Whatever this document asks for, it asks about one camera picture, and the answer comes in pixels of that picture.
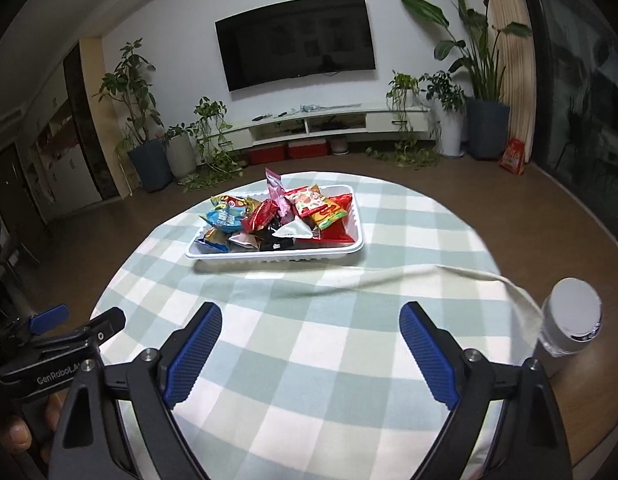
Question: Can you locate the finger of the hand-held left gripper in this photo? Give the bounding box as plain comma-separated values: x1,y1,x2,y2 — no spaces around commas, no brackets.
28,304,71,337
16,306,127,357

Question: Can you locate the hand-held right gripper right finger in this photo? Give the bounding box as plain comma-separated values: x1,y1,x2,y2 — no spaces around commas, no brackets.
399,301,572,480

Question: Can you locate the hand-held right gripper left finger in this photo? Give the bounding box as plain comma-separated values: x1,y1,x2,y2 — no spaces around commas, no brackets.
48,301,225,480

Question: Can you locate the blue roll cake packet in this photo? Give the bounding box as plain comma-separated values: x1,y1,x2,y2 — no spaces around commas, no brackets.
195,227,230,253

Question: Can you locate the pale pink snack packet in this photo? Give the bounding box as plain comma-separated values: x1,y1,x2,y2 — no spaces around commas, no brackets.
228,232,262,252

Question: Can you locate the black snack packet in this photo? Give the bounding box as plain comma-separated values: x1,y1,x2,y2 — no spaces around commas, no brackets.
256,225,297,252

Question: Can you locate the white plastic tray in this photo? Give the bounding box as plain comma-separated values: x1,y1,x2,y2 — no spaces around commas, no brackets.
185,184,365,261

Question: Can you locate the large red snack packet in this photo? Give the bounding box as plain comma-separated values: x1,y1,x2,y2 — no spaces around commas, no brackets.
316,215,362,248

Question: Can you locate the small red snack packet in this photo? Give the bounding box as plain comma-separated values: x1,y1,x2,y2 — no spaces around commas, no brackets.
241,199,277,233

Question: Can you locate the light blue yellow snack packet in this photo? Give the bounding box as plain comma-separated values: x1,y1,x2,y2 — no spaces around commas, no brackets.
210,194,260,213

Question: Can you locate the white and red snack packet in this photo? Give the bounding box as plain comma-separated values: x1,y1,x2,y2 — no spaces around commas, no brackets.
269,219,320,241

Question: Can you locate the yellow and red snack packet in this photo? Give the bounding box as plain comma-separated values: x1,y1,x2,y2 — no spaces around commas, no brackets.
309,195,354,231

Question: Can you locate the red and white strawberry packet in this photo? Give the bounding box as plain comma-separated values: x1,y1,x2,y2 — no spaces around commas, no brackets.
284,185,330,218

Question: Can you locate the person's left hand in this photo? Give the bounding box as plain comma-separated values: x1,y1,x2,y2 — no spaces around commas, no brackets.
0,391,67,463

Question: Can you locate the green checkered tablecloth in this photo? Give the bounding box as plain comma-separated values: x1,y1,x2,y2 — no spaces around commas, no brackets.
89,172,542,480

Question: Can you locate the white cylindrical container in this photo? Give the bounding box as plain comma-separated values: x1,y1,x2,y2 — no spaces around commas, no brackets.
534,277,604,378

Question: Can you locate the tall tree in dark pot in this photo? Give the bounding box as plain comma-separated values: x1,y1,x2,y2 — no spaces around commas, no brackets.
96,38,174,192

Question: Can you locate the plant in white ribbed pot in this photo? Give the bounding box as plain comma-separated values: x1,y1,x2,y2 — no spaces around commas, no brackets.
164,124,197,180

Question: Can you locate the red printed bag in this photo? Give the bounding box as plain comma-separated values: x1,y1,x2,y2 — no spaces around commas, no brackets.
499,138,527,177

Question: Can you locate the red storage box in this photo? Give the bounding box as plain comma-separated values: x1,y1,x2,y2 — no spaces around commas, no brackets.
248,144,287,165
288,141,327,159

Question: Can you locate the leafy plant in white pot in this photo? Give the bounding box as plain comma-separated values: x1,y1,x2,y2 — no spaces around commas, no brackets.
420,71,467,157

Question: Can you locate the large-leaf plant in dark pot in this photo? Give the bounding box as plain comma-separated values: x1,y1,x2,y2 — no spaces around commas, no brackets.
400,0,532,161

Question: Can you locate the white television cabinet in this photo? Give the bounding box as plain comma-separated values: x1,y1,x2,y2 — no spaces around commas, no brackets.
204,102,432,153

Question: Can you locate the trailing pothos plant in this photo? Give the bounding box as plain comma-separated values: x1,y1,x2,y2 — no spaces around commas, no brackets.
183,97,245,192
366,72,440,168

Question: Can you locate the beige curtain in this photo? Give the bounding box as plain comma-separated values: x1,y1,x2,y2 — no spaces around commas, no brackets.
481,0,537,158

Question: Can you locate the glass sliding door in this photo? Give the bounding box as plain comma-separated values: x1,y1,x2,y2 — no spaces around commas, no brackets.
521,0,618,256

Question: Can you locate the white wall cupboard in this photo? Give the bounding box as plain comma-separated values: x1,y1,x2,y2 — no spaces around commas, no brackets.
19,82,107,221

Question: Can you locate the wall-mounted black television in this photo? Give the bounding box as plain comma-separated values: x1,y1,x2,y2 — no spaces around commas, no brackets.
215,0,377,92

